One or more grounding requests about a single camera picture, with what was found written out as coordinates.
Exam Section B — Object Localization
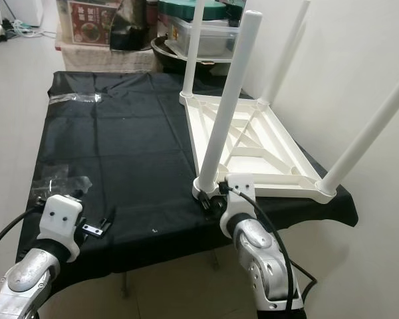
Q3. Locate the white plastic children table top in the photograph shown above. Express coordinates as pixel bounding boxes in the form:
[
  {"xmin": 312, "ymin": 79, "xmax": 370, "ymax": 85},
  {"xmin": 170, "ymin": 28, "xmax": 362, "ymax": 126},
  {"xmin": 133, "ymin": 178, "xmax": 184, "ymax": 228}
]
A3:
[{"xmin": 179, "ymin": 91, "xmax": 340, "ymax": 204}]

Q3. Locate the clear tape cross patch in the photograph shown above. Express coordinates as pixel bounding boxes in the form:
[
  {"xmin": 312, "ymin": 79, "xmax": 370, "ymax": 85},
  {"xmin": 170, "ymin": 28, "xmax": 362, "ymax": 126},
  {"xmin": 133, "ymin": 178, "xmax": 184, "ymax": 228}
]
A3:
[{"xmin": 29, "ymin": 173, "xmax": 92, "ymax": 204}]

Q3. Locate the black tablecloth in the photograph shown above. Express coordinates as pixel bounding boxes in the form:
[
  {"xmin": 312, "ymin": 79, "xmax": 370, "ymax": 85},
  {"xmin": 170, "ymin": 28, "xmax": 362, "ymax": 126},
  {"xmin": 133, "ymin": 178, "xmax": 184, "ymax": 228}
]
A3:
[{"xmin": 16, "ymin": 71, "xmax": 358, "ymax": 284}]

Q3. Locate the clear tape strip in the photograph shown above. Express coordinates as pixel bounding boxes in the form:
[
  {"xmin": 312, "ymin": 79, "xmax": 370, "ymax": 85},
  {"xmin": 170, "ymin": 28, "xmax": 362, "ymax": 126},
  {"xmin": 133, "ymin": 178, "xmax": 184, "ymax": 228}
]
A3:
[{"xmin": 49, "ymin": 92, "xmax": 102, "ymax": 104}]

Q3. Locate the black wok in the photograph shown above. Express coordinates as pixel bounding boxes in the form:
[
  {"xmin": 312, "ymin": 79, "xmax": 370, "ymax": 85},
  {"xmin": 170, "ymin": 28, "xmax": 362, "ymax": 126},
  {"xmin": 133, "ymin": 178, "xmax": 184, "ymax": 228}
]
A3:
[{"xmin": 149, "ymin": 37, "xmax": 227, "ymax": 74}]

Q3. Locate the beige patterned cloth cover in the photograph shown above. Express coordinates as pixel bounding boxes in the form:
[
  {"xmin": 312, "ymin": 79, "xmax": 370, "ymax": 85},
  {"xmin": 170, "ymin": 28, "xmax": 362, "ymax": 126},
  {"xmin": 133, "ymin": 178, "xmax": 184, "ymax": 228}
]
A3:
[{"xmin": 59, "ymin": 45, "xmax": 158, "ymax": 73}]

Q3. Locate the clear plastic container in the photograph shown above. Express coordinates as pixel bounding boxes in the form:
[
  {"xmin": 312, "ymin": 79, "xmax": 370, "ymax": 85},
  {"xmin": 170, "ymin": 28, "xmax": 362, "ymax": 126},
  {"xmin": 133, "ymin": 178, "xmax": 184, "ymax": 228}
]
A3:
[{"xmin": 167, "ymin": 15, "xmax": 244, "ymax": 58}]

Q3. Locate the dark curved metal sheet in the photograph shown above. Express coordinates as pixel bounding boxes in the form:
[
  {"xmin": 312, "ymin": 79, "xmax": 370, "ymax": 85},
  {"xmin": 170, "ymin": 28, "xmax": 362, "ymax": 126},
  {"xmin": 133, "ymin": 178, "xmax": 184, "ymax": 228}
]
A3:
[{"xmin": 109, "ymin": 0, "xmax": 154, "ymax": 51}]

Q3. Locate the clear storage box orange lid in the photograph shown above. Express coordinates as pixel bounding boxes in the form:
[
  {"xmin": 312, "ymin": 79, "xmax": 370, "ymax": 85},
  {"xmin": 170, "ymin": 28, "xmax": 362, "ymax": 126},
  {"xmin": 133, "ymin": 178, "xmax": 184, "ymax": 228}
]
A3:
[{"xmin": 56, "ymin": 0, "xmax": 128, "ymax": 48}]

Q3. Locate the green round pot lid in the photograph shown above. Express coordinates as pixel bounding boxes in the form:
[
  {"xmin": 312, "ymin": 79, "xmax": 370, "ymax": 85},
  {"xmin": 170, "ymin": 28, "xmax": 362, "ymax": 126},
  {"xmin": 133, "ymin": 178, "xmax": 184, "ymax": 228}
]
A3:
[{"xmin": 157, "ymin": 0, "xmax": 227, "ymax": 21}]

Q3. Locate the dark printed picture box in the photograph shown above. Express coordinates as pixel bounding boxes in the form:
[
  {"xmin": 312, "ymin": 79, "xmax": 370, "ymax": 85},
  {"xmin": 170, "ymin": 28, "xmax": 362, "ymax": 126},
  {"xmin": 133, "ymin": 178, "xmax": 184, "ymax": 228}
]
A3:
[{"xmin": 219, "ymin": 0, "xmax": 247, "ymax": 25}]

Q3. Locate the white appliance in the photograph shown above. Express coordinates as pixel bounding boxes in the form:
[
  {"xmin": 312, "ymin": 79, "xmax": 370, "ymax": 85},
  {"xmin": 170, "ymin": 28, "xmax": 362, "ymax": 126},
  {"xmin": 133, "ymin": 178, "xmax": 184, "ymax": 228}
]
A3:
[{"xmin": 13, "ymin": 0, "xmax": 45, "ymax": 25}]

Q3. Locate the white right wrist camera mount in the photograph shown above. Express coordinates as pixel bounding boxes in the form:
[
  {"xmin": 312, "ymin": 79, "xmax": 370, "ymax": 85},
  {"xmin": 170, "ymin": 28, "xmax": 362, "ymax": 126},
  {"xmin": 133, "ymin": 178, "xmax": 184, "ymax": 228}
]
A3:
[{"xmin": 220, "ymin": 173, "xmax": 257, "ymax": 237}]

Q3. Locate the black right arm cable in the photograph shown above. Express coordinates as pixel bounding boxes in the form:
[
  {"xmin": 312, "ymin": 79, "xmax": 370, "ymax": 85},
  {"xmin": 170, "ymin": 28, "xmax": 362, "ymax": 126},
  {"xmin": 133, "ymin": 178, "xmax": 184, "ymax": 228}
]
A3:
[{"xmin": 225, "ymin": 182, "xmax": 317, "ymax": 314}]

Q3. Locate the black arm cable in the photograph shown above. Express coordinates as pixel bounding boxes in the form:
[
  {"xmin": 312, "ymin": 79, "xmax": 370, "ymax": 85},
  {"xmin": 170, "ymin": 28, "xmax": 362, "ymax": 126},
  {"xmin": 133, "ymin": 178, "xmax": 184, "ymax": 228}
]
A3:
[
  {"xmin": 0, "ymin": 205, "xmax": 45, "ymax": 257},
  {"xmin": 225, "ymin": 182, "xmax": 317, "ymax": 314}
]

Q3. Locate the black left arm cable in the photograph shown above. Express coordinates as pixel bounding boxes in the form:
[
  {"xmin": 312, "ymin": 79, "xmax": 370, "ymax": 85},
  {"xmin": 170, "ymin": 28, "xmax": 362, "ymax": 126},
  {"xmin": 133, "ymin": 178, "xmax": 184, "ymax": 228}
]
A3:
[{"xmin": 0, "ymin": 205, "xmax": 45, "ymax": 257}]

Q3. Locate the tangled floor cable bundle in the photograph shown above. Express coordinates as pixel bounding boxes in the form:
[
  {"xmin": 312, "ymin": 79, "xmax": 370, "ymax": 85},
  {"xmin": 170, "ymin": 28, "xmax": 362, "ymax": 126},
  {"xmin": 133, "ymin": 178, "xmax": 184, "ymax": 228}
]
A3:
[{"xmin": 0, "ymin": 19, "xmax": 58, "ymax": 45}]

